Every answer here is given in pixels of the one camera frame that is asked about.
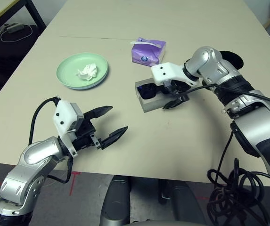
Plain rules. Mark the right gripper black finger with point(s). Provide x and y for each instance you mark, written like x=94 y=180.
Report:
x=174 y=104

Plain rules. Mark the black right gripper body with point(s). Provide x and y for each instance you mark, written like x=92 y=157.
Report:
x=180 y=88

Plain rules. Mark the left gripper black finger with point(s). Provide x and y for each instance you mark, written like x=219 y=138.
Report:
x=99 y=111
x=113 y=139

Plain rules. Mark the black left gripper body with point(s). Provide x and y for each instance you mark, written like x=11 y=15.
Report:
x=85 y=139

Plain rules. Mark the grey glasses case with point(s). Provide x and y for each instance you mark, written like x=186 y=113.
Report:
x=151 y=104

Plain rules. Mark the black sunglasses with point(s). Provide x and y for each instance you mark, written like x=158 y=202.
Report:
x=146 y=93

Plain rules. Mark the white tissue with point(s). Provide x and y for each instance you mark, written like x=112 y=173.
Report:
x=90 y=70

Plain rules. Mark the light green plate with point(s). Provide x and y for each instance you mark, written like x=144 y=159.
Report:
x=68 y=70

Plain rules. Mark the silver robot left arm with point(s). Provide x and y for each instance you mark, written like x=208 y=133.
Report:
x=31 y=155

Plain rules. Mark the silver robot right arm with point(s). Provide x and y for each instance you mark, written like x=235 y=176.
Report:
x=210 y=61

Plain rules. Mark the purple tissue pack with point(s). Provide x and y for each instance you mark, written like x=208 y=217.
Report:
x=146 y=54

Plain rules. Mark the black plastic cup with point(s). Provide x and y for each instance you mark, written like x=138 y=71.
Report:
x=233 y=60

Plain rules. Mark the dark grey robot left leg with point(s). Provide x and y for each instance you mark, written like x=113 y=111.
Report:
x=116 y=202

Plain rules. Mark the dark grey robot leg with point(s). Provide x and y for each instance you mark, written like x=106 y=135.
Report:
x=116 y=202
x=184 y=204

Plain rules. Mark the dark grey robot right leg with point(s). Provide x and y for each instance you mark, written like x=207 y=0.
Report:
x=184 y=204

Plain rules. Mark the beige robot torso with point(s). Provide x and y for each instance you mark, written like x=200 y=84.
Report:
x=160 y=224

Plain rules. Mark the black bag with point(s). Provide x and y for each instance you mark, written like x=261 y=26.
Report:
x=5 y=61

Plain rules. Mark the grey power adapter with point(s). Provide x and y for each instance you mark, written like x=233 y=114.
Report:
x=14 y=27

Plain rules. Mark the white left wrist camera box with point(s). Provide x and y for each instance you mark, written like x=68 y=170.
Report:
x=64 y=115

